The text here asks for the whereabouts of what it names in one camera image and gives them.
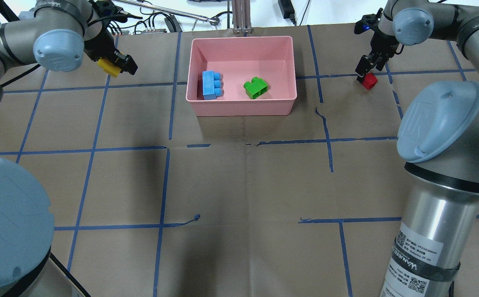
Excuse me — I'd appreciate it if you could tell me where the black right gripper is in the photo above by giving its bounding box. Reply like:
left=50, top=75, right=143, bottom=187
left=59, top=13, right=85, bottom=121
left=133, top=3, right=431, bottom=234
left=354, top=13, right=405, bottom=83

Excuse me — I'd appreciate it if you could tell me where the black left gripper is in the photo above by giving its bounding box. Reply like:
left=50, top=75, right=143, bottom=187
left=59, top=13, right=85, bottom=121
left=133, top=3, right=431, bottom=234
left=85, top=0, right=138, bottom=75

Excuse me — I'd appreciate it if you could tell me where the yellow toy block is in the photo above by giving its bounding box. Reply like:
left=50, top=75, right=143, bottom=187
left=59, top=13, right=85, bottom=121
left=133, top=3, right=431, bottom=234
left=96, top=58, right=122, bottom=77

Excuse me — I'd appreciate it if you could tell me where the red toy block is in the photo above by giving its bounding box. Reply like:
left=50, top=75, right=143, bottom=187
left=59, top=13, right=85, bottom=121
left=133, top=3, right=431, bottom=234
left=361, top=73, right=378, bottom=90

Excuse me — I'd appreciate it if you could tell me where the blue toy block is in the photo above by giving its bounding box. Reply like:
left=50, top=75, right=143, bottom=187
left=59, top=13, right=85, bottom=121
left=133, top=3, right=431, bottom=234
left=202, top=70, right=223, bottom=100

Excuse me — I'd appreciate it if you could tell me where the green toy block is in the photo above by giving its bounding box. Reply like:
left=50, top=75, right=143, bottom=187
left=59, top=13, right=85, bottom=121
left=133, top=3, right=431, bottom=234
left=243, top=77, right=268, bottom=99

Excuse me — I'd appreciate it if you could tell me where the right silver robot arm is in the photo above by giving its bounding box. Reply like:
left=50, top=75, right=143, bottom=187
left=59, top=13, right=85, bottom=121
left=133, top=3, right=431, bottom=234
left=354, top=0, right=479, bottom=297

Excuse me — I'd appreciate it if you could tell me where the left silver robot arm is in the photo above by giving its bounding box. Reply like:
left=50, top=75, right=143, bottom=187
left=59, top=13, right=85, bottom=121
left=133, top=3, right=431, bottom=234
left=0, top=0, right=138, bottom=297

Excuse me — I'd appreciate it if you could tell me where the pink plastic box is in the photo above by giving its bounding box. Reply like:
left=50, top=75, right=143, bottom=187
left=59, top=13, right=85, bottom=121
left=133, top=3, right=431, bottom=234
left=185, top=36, right=297, bottom=116

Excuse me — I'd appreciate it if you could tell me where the black power adapter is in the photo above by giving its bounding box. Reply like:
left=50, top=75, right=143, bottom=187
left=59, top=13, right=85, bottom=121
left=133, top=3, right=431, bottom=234
left=277, top=0, right=297, bottom=25

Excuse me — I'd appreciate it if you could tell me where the silver metal rod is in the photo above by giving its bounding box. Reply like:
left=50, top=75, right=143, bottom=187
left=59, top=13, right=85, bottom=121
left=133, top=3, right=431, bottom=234
left=113, top=0, right=221, bottom=25

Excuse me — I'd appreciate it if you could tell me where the brown paper table cover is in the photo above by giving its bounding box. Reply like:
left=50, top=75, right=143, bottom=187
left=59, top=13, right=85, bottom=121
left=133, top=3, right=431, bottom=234
left=19, top=24, right=479, bottom=297

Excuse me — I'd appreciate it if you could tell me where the aluminium frame post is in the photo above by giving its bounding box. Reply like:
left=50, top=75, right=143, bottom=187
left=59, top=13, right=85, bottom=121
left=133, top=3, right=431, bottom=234
left=231, top=0, right=252, bottom=34

